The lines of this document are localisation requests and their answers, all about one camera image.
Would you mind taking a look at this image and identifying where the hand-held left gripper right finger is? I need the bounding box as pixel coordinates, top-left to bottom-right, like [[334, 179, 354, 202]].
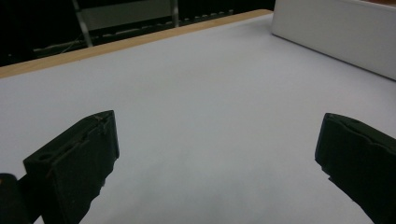
[[314, 112, 396, 224]]

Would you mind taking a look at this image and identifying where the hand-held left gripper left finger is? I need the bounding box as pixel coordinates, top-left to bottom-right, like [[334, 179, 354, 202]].
[[22, 110, 120, 224]]

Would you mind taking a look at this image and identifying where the white plastic bin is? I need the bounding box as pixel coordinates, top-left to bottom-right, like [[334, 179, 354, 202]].
[[270, 0, 396, 82]]

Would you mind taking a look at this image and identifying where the grey metal stand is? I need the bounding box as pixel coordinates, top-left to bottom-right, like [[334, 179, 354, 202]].
[[70, 0, 180, 49]]

